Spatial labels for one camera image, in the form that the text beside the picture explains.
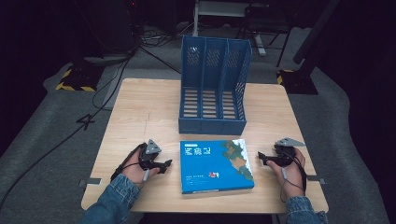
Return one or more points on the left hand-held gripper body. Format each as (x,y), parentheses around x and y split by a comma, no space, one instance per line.
(149,153)

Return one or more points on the black slanted pole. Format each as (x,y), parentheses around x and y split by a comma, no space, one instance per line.
(314,34)

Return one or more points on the person's left denim sleeve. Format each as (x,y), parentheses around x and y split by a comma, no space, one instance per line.
(112,203)

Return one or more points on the person's left hand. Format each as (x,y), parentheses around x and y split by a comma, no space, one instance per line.
(135,167)

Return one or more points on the white metal stand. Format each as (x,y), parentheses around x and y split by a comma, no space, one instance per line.
(218,18)

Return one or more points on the black metal chair frame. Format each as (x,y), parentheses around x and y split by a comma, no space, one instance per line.
(267,25)

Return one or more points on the person's right hand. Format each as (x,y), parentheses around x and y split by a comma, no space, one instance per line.
(291,176)

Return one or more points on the blue book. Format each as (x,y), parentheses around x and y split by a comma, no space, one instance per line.
(214,165)

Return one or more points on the person's right denim sleeve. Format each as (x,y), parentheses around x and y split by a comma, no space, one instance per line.
(305,211)

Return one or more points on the person's denim sleeve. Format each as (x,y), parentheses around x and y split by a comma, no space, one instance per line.
(112,203)
(305,211)

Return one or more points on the blue file rack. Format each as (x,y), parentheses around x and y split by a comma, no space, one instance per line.
(213,90)

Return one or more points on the black yellow striped stand base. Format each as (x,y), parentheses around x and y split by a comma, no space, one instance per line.
(295,81)
(77,79)

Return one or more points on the black equipment tower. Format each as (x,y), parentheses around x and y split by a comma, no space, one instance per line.
(107,28)

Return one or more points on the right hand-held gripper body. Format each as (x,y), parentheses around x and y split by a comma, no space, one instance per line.
(284,152)

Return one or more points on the metal table bracket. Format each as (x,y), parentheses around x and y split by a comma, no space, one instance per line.
(315,179)
(90,181)

